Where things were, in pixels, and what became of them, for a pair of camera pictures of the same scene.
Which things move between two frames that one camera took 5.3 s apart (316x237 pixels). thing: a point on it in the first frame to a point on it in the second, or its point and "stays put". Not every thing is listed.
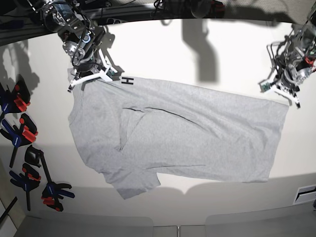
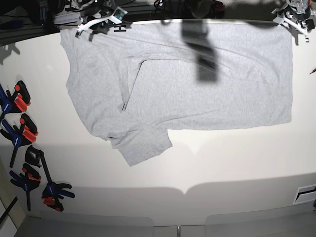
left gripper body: (84, 61) to (96, 11)
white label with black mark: (305, 194) stays put
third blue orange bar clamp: (29, 180) stays put
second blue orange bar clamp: (26, 133) stays put
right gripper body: (291, 78) to (292, 13)
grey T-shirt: (136, 132) to (131, 82)
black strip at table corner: (9, 208) stays put
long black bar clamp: (54, 191) stays put
